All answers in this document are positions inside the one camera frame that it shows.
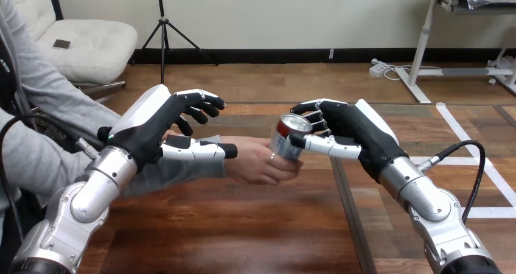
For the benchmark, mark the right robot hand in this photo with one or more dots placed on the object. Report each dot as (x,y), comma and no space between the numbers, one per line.
(363,139)

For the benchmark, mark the person's hand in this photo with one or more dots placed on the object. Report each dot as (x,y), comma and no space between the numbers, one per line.
(252,163)

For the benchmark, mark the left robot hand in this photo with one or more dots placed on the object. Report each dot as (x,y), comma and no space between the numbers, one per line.
(149,123)

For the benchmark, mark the red and white drink can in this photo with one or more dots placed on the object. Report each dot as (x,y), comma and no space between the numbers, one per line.
(287,137)

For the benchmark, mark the person's forearm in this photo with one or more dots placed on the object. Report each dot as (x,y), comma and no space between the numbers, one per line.
(177,175)

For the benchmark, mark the person's body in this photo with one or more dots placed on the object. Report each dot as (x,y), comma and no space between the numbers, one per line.
(36,159)

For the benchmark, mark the white power strip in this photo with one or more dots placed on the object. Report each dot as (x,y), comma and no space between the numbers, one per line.
(379,68)

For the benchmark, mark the white cushioned chair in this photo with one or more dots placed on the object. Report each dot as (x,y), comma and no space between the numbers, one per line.
(92,50)

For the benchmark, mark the black tripod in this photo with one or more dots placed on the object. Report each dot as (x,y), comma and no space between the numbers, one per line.
(163,30)

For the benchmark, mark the white desk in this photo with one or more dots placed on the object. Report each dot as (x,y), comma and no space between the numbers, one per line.
(421,46)

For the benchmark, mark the grey phone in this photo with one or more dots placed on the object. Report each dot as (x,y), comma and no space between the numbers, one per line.
(61,44)

